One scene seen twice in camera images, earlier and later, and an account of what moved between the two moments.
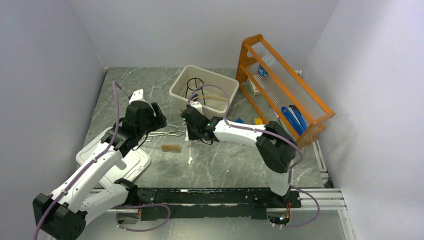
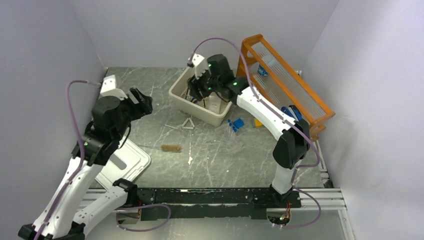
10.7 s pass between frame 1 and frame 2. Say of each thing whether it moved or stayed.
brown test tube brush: stayed
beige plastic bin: stayed
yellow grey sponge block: stayed
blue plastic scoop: stayed
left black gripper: moved
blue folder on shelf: stayed
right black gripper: moved
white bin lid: stayed
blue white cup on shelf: stayed
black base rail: stayed
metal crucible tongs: moved
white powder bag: moved
